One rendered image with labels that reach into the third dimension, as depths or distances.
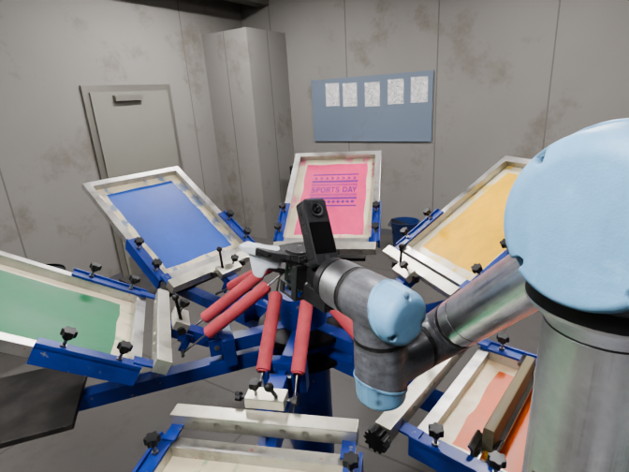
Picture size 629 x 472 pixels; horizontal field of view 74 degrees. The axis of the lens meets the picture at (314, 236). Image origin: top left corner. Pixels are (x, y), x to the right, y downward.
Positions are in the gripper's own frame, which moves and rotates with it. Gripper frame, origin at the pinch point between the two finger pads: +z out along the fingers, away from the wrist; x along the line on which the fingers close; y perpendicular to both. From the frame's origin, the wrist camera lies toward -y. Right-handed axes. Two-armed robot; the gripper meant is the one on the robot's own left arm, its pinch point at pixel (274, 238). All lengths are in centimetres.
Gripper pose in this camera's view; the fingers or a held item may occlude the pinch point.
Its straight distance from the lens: 80.4
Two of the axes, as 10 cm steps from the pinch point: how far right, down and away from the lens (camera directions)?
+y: -0.5, 9.7, 2.5
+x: 8.3, -1.0, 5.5
